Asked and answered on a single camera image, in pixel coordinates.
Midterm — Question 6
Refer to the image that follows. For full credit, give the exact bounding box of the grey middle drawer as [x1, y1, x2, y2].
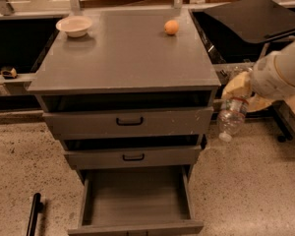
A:
[64, 146, 201, 170]

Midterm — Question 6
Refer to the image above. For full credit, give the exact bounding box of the grey drawer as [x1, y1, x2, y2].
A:
[68, 166, 204, 236]
[43, 107, 212, 140]
[64, 146, 201, 170]

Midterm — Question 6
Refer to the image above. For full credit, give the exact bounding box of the grey top drawer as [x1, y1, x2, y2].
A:
[43, 107, 212, 140]

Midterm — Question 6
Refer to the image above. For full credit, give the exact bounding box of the clear plastic water bottle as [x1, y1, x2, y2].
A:
[217, 97, 249, 143]

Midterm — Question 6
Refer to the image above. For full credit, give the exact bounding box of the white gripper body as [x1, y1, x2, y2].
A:
[251, 50, 295, 100]

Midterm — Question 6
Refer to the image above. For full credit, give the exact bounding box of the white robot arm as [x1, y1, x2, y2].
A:
[221, 40, 295, 112]

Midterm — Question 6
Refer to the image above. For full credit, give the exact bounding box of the tape measure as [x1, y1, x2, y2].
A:
[0, 66, 18, 79]

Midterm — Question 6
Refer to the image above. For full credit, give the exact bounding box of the black pole on floor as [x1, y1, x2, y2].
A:
[26, 193, 43, 236]

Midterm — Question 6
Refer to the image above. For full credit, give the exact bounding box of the grey bottom drawer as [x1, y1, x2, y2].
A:
[68, 166, 204, 236]

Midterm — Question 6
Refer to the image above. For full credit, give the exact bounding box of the grey drawer cabinet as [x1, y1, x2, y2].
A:
[28, 8, 222, 185]

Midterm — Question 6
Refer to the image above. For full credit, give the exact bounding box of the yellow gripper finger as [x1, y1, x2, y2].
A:
[221, 72, 252, 99]
[248, 93, 274, 112]

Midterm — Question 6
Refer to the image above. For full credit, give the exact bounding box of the white bowl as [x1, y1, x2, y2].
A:
[56, 16, 92, 37]

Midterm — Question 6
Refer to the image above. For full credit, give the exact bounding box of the black stand table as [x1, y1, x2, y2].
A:
[203, 0, 295, 144]

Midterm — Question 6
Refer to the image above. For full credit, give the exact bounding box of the orange fruit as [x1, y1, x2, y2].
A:
[164, 20, 179, 35]

